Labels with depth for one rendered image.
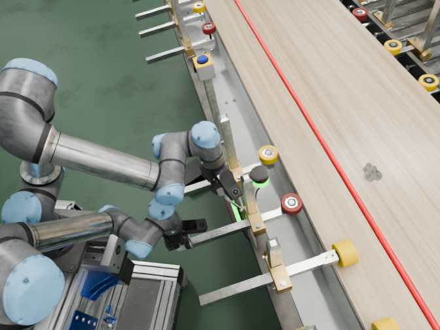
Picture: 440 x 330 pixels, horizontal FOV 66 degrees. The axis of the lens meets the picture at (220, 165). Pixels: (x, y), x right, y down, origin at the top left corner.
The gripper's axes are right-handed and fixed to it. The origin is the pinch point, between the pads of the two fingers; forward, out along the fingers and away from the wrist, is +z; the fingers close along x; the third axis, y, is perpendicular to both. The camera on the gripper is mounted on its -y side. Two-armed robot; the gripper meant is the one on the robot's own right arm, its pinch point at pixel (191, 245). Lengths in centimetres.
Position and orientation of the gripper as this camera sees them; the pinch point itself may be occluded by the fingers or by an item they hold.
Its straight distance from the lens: 136.4
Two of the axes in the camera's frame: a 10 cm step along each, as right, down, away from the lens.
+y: -9.5, 3.1, -0.3
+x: 2.7, 7.7, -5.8
